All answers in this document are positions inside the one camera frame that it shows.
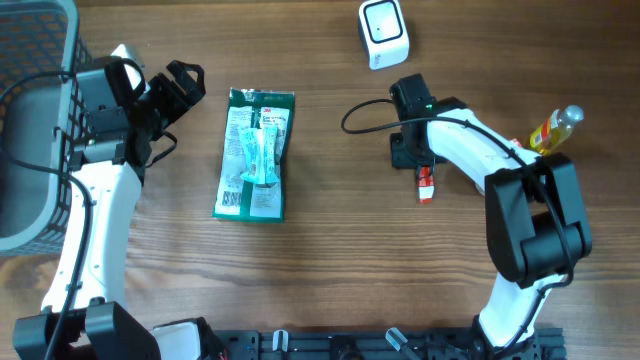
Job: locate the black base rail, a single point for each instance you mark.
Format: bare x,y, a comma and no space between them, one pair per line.
433,344

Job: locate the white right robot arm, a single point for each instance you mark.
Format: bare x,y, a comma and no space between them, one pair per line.
537,228

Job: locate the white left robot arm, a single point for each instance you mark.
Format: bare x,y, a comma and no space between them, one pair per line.
83,314

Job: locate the red white small packet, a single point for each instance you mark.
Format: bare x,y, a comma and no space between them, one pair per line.
426,187

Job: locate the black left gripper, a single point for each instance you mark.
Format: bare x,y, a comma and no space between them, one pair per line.
182,103

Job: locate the green lid jar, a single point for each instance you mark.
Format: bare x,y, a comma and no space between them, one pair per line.
480,189

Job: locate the teal white small packet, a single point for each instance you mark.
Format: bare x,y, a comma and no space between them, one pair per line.
259,146

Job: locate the yellow dish soap bottle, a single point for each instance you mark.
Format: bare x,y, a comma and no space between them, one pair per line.
555,129

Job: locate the grey mesh basket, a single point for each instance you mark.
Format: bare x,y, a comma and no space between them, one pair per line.
40,118

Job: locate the green 3M gloves package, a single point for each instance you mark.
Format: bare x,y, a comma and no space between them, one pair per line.
247,190

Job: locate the white barcode scanner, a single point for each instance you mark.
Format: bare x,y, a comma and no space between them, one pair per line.
383,33

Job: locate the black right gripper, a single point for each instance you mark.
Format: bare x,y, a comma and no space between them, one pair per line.
405,161

